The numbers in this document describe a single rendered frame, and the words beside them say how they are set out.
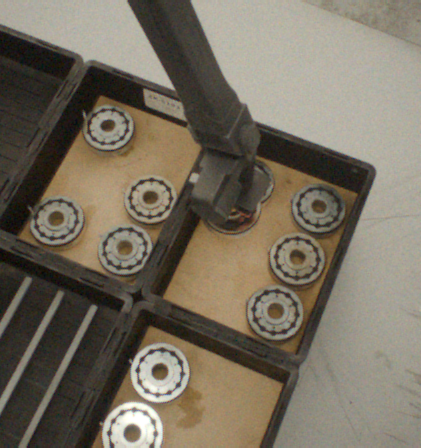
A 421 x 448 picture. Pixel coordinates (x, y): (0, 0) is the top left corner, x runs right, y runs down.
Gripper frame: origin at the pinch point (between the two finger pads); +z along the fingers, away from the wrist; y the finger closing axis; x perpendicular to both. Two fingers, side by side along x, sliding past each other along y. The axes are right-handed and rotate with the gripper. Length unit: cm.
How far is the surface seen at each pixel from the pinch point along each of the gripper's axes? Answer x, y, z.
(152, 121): 13.5, -25.6, 17.5
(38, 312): -30.9, -22.6, 16.2
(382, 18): 126, -5, 104
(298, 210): 9.7, 9.5, 13.8
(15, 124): -1, -49, 18
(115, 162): 1.9, -27.1, 17.2
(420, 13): 134, 5, 104
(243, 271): -5.3, 6.0, 16.3
